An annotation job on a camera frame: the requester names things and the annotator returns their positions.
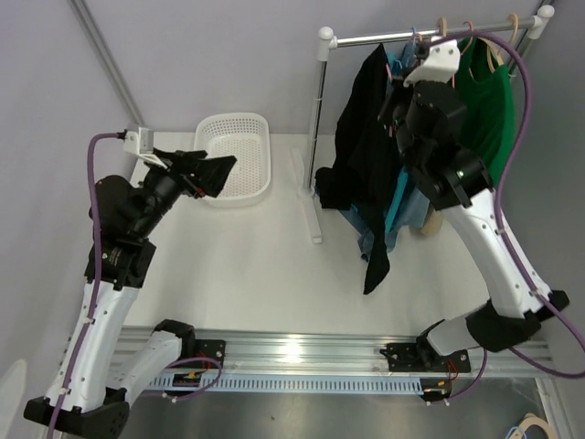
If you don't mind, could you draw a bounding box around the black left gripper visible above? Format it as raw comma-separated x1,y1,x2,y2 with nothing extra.
131,147,236,239

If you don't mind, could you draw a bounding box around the black t shirt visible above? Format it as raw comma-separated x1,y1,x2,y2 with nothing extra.
315,44,400,295

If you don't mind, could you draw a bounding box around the teal t shirt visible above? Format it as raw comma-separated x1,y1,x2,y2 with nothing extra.
385,52,408,235

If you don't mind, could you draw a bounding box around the light blue wire hanger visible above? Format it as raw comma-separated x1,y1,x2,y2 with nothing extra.
399,27,422,76

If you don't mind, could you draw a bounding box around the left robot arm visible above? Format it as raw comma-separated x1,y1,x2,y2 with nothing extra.
24,150,237,438

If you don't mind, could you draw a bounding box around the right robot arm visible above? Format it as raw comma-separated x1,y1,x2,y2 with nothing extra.
378,80,569,370

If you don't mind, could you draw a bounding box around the grey blue t shirt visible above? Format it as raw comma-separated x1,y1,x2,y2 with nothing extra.
340,182,431,262

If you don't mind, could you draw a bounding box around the beige t shirt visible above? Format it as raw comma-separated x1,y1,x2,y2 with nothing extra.
413,206,444,237

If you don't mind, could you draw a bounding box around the green t shirt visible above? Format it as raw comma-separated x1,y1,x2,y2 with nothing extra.
455,38,516,181

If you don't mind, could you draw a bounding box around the beige hanger on floor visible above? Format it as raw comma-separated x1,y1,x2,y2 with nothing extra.
505,413,558,439

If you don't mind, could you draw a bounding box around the white perforated plastic basket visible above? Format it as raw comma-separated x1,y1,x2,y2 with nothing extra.
194,111,272,209

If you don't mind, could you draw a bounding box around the silver white clothes rack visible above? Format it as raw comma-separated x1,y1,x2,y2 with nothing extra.
292,1,555,244

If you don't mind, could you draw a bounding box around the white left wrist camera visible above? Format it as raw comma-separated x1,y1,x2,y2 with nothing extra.
123,125,166,168

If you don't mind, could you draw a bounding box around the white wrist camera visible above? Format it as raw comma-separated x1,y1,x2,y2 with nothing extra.
403,37,461,87
123,125,166,168

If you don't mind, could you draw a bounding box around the grey wall corner profile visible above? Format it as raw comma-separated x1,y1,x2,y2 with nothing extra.
68,0,146,126

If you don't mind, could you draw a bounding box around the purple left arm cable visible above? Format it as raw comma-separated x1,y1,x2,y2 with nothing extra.
48,131,129,439

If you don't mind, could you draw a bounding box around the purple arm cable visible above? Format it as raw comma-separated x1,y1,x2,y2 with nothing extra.
428,30,585,379
48,131,129,439

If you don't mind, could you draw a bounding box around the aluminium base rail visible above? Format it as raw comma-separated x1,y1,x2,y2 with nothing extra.
107,327,554,378

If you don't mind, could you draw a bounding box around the white slotted cable duct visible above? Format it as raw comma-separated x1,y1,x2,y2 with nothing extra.
148,375,424,396

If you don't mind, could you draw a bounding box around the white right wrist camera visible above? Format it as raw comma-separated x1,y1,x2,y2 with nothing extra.
403,37,461,87

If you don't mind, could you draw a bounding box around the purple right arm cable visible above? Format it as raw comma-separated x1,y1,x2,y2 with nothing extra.
428,30,585,379

